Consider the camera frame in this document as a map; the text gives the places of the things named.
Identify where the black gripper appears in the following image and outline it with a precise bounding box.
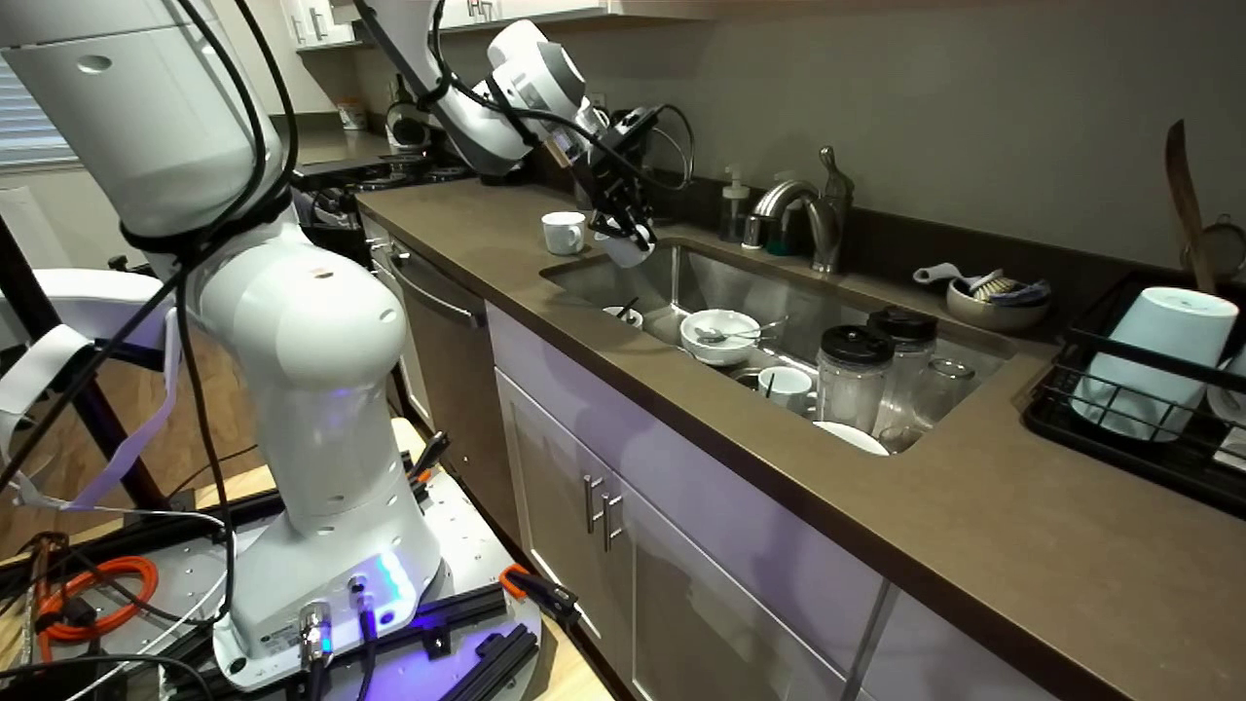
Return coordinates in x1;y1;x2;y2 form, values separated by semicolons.
572;105;657;248

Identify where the orange cable coil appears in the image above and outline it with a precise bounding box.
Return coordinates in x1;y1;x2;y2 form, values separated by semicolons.
32;553;163;653

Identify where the white plate in sink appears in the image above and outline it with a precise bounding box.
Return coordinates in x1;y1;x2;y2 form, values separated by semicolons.
815;420;892;460

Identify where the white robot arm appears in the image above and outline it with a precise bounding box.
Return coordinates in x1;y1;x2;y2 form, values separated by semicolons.
0;0;441;692

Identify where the small white mug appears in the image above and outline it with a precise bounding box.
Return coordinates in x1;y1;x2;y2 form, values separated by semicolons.
597;227;657;268

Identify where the large white mug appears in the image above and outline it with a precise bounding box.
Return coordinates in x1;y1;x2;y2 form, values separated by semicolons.
542;212;588;259

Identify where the white bowl in sink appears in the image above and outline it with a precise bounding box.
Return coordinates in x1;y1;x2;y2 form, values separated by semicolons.
677;309;758;365

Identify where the clear soap dispenser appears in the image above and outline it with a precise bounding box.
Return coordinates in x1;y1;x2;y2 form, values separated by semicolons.
722;166;750;240

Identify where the glass jar black lid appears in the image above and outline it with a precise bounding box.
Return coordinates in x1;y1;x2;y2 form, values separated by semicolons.
868;309;940;410
816;323;892;431

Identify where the chrome kitchen faucet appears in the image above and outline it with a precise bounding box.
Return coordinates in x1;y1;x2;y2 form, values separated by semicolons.
750;143;851;277

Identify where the small bowl with sponge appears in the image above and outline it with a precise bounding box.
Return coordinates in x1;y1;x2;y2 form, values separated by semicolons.
912;262;1056;331

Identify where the small white cup in sink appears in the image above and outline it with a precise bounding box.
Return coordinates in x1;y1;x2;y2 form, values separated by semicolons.
757;365;815;413

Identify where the black dishwasher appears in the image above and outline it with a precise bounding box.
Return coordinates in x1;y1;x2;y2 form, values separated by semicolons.
374;239;519;540

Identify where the black dish rack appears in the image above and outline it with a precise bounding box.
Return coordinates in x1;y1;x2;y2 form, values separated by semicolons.
1024;274;1246;519

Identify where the wooden spatula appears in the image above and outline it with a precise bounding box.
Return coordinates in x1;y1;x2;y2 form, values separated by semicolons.
1163;120;1213;294

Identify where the white container in rack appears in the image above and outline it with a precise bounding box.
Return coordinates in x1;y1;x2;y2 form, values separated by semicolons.
1072;285;1239;443

